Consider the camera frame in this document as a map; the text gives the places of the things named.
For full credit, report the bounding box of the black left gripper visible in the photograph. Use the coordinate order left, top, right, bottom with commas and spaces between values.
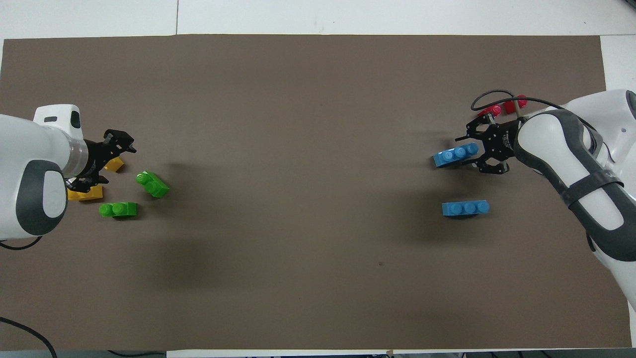
67, 129, 138, 194

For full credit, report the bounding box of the green two-stud toy block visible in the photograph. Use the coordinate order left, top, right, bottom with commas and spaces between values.
99, 201, 138, 218
136, 170, 170, 199

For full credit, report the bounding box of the brown paper mat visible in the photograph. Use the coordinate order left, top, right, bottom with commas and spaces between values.
0, 34, 633, 352

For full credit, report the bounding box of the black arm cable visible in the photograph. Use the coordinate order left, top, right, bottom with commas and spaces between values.
470, 89, 568, 119
0, 236, 44, 251

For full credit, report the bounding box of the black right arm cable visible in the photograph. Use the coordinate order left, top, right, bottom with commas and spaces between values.
470, 89, 568, 119

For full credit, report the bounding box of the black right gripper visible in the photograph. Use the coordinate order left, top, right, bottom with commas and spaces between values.
455, 114, 523, 176

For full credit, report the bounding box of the black loose cable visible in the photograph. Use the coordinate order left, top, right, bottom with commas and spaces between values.
0, 315, 58, 358

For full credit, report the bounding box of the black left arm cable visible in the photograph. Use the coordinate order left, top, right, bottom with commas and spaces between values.
0, 236, 44, 251

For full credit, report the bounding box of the blue three-stud toy block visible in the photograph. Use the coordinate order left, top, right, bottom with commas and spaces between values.
442, 199, 490, 218
432, 142, 480, 169

